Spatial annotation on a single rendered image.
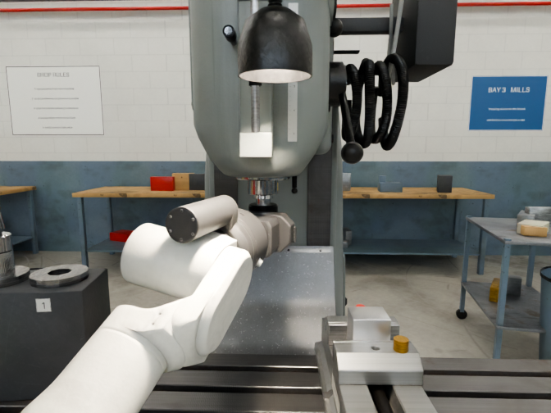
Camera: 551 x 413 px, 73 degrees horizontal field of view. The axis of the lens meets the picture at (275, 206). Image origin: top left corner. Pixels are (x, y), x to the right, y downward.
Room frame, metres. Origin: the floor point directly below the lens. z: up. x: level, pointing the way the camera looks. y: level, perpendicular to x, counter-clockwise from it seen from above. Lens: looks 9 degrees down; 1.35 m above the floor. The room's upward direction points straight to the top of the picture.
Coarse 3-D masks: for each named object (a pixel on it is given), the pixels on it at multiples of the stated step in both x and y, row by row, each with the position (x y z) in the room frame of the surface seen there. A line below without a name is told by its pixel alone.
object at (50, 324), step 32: (0, 288) 0.58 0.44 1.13; (32, 288) 0.58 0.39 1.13; (64, 288) 0.58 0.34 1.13; (96, 288) 0.63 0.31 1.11; (0, 320) 0.56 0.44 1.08; (32, 320) 0.57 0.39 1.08; (64, 320) 0.57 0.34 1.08; (96, 320) 0.62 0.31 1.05; (0, 352) 0.56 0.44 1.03; (32, 352) 0.57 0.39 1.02; (64, 352) 0.57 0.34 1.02; (0, 384) 0.56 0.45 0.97; (32, 384) 0.56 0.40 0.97
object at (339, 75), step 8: (336, 64) 0.62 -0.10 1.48; (344, 64) 0.63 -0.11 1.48; (336, 72) 0.61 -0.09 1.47; (344, 72) 0.61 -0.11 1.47; (336, 80) 0.60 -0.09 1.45; (344, 80) 0.61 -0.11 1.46; (336, 88) 0.61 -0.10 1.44; (344, 88) 0.61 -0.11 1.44; (336, 96) 0.61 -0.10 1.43; (344, 96) 0.60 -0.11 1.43; (336, 104) 0.63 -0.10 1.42; (344, 104) 0.58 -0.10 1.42; (344, 112) 0.57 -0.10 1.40; (344, 120) 0.55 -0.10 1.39; (344, 128) 0.54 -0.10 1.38; (352, 128) 0.54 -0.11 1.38; (352, 136) 0.52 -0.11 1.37; (344, 144) 0.51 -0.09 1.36; (352, 144) 0.50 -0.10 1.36; (344, 152) 0.50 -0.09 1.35; (352, 152) 0.49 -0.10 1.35; (360, 152) 0.49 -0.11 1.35; (344, 160) 0.50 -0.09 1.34; (352, 160) 0.50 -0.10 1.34; (360, 160) 0.50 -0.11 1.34
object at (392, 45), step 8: (400, 0) 0.82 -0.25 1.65; (392, 8) 0.85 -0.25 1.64; (400, 8) 0.82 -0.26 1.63; (392, 16) 0.85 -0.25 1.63; (400, 16) 0.82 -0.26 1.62; (392, 24) 0.85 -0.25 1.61; (392, 32) 0.86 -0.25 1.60; (392, 40) 0.86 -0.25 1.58; (392, 48) 0.84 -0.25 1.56; (392, 64) 0.84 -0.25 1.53; (392, 72) 0.87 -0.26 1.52; (392, 80) 0.88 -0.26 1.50
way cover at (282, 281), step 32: (288, 256) 0.94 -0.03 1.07; (320, 256) 0.94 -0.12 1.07; (256, 288) 0.91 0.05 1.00; (288, 288) 0.91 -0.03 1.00; (320, 288) 0.91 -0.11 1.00; (256, 320) 0.86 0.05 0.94; (288, 320) 0.86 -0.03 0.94; (320, 320) 0.86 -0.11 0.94; (224, 352) 0.80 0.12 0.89; (256, 352) 0.80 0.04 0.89; (288, 352) 0.80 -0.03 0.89
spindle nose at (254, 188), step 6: (252, 180) 0.58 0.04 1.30; (276, 180) 0.58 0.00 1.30; (252, 186) 0.58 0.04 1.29; (258, 186) 0.57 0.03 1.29; (264, 186) 0.57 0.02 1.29; (270, 186) 0.57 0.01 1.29; (276, 186) 0.58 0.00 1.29; (252, 192) 0.58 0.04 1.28; (258, 192) 0.57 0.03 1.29; (264, 192) 0.57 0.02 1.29; (270, 192) 0.57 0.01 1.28; (276, 192) 0.58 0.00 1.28
